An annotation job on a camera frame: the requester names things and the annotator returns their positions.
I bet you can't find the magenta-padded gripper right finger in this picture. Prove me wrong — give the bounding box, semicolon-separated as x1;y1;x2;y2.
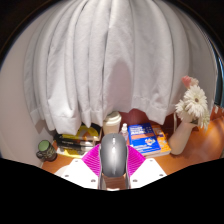
125;144;168;190

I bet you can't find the white lidded cup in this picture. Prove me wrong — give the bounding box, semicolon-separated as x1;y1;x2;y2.
102;110;123;136

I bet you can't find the blue book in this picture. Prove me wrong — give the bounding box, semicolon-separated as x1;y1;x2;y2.
127;122;162;155

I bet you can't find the small clear bottle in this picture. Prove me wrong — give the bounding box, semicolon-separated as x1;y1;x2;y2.
120;122;130;143

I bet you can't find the green mug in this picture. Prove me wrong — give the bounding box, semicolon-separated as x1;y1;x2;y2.
35;139;58;163

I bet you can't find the white daisy flower bunch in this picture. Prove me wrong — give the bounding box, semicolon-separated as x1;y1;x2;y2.
174;75;212;131

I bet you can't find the window pane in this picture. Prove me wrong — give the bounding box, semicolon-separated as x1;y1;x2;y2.
213;49;224;101

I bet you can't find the white and yellow book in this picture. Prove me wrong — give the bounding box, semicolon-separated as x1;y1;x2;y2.
55;145;95;158

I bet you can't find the white ceramic vase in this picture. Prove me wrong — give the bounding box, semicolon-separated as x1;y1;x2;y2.
168;113;198;156

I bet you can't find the dark grey computer mouse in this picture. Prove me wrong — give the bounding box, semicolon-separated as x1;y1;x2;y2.
99;133;130;178

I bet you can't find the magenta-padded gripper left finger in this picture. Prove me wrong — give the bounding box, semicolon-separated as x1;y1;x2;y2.
61;143;102;190

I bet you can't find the white curtain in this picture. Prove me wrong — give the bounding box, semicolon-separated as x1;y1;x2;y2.
23;0;219;136

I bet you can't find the yellow and black book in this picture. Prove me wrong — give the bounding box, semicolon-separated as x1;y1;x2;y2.
79;124;103;142

